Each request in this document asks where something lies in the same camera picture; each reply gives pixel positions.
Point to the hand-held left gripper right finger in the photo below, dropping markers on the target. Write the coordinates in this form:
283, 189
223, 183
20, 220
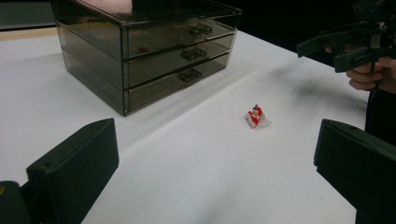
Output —
361, 168

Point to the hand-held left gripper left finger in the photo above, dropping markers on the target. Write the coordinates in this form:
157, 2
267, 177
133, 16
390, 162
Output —
74, 168

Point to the tan wooden table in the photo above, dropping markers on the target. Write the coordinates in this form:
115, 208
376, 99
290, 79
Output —
28, 33

